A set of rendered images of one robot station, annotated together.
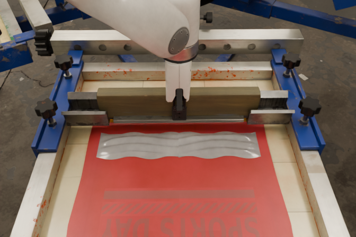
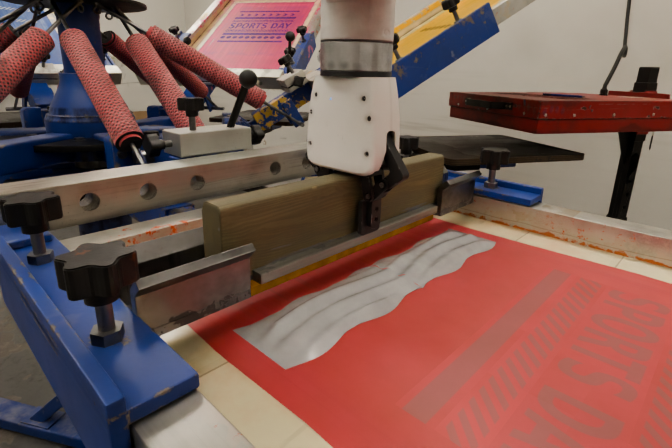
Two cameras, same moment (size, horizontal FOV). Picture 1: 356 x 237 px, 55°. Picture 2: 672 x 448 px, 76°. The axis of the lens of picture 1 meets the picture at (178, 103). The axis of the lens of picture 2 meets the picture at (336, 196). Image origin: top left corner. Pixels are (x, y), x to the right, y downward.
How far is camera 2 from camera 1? 0.57 m
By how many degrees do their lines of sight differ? 48
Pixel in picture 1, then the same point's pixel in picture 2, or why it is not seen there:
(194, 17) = not seen: outside the picture
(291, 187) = (570, 249)
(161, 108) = (337, 217)
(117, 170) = (364, 359)
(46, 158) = (184, 422)
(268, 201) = (585, 269)
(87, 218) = not seen: outside the picture
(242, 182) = (532, 269)
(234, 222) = (614, 307)
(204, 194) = (531, 304)
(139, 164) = (384, 328)
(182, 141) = (396, 268)
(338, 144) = not seen: hidden behind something
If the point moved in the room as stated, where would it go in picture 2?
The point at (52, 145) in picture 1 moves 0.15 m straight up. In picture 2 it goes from (173, 372) to (146, 105)
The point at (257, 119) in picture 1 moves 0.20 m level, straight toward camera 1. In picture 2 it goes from (449, 201) to (582, 255)
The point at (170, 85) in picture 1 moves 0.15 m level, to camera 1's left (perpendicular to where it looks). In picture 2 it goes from (379, 126) to (252, 141)
